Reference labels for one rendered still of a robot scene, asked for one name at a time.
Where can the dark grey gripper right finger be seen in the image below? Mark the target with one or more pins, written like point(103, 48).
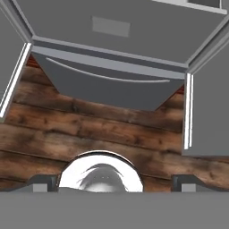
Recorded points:
point(184, 180)

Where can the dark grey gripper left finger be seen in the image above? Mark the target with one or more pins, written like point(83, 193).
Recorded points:
point(44, 180)

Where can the grey fridge drawer front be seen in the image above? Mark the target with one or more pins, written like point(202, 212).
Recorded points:
point(107, 89)

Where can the white round dome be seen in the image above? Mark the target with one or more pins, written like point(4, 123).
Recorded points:
point(100, 174)

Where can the grey cupboard door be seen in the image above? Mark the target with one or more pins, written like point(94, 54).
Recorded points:
point(9, 44)
point(210, 113)

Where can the pale grey cupboard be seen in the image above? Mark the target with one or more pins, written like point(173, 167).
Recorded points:
point(193, 5)

